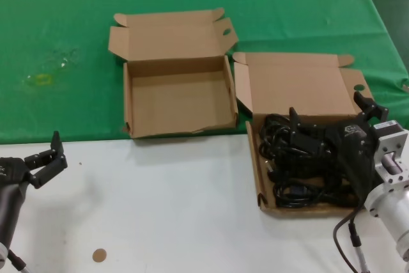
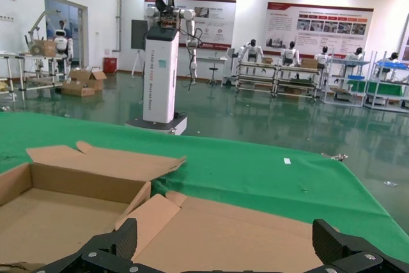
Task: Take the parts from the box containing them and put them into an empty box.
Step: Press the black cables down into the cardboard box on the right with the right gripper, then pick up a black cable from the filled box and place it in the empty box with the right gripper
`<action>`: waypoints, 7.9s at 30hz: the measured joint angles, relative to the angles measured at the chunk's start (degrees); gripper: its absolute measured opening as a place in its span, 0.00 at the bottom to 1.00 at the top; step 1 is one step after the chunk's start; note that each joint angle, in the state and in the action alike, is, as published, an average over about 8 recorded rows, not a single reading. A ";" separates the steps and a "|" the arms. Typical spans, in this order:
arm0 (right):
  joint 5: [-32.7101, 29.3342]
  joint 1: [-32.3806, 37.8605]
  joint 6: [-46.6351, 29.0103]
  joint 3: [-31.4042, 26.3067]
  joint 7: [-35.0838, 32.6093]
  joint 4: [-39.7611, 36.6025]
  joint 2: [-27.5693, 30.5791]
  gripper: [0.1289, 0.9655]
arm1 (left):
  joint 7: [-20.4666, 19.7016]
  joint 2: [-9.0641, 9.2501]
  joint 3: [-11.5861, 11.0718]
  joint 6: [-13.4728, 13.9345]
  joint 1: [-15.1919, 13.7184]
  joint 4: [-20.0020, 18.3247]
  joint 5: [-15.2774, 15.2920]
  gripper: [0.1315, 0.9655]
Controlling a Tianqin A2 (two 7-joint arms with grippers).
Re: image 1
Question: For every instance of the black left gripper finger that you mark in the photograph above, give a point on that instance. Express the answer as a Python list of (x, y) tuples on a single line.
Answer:
[(57, 154)]

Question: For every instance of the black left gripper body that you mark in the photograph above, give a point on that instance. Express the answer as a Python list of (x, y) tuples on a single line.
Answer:
[(11, 190)]

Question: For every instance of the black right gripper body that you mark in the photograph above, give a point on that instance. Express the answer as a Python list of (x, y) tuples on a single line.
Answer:
[(353, 148)]

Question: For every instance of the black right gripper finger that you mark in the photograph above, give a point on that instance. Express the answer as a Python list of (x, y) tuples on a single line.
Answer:
[(372, 110), (303, 137)]

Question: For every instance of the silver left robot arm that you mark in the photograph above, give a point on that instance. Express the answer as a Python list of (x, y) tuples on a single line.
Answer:
[(2, 252)]

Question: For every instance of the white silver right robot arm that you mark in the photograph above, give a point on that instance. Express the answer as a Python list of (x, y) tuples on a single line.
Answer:
[(393, 202)]

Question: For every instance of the cardboard box with round hole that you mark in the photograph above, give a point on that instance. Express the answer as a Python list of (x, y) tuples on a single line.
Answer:
[(297, 84)]

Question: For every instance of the cardboard box with oval hole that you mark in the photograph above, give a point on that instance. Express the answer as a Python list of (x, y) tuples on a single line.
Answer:
[(179, 100)]

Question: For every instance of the round brown cardboard disc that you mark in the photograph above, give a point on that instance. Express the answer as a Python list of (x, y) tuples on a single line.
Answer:
[(99, 255)]

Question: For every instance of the green tablecloth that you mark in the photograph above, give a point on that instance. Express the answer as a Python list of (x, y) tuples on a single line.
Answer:
[(64, 14)]

